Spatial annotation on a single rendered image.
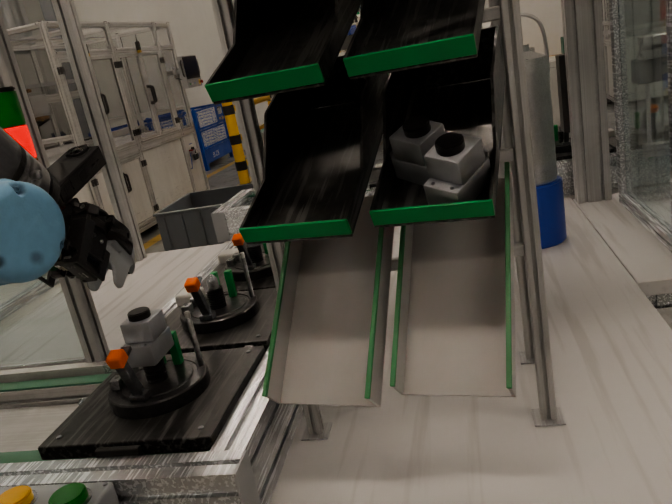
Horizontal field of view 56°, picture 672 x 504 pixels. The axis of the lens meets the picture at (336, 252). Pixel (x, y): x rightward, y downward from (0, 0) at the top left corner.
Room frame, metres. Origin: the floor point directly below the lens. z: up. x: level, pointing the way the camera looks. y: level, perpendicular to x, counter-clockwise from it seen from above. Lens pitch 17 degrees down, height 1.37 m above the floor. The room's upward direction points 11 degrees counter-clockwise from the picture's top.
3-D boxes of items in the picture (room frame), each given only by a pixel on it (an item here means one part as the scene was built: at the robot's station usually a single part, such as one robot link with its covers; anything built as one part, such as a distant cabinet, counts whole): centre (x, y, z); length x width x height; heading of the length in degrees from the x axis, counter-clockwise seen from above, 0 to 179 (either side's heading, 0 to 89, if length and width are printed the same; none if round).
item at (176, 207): (2.95, 0.43, 0.73); 0.62 x 0.42 x 0.23; 77
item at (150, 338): (0.82, 0.28, 1.06); 0.08 x 0.04 x 0.07; 167
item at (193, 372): (0.81, 0.28, 0.98); 0.14 x 0.14 x 0.02
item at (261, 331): (1.06, 0.22, 1.01); 0.24 x 0.24 x 0.13; 77
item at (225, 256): (1.30, 0.17, 1.01); 0.24 x 0.24 x 0.13; 77
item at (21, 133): (0.97, 0.44, 1.33); 0.05 x 0.05 x 0.05
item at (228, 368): (0.81, 0.28, 0.96); 0.24 x 0.24 x 0.02; 77
